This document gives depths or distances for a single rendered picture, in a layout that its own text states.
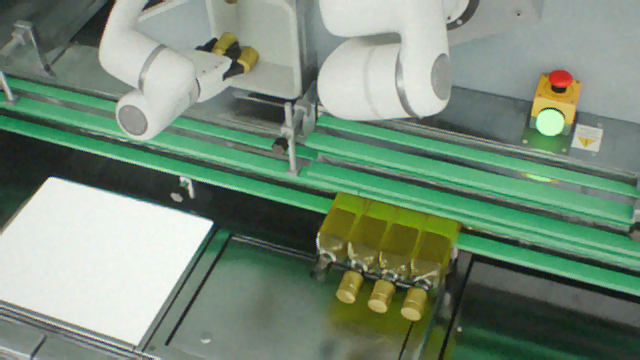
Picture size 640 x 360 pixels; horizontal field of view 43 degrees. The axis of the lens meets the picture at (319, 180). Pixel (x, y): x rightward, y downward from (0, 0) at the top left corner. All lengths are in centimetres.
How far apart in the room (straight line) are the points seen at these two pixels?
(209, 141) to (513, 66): 60
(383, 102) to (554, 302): 72
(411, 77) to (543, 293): 74
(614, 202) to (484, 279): 35
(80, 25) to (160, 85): 117
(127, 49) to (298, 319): 61
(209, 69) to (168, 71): 18
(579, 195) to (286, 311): 56
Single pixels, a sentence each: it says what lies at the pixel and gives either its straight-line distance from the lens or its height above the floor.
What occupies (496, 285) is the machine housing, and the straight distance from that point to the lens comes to 163.
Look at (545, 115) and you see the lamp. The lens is 142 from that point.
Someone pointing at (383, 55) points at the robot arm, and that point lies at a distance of 103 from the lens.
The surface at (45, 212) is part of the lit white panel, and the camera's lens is 181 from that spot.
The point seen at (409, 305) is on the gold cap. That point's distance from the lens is 136.
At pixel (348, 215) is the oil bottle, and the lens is 147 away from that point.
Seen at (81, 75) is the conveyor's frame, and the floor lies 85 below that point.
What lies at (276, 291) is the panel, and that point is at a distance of 157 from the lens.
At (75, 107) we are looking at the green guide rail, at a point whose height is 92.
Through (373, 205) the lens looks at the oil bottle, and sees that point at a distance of 149.
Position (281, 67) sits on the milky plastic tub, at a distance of 162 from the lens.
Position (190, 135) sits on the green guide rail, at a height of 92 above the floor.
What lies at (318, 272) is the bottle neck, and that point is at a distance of 141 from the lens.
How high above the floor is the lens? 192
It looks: 39 degrees down
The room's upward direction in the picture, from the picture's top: 152 degrees counter-clockwise
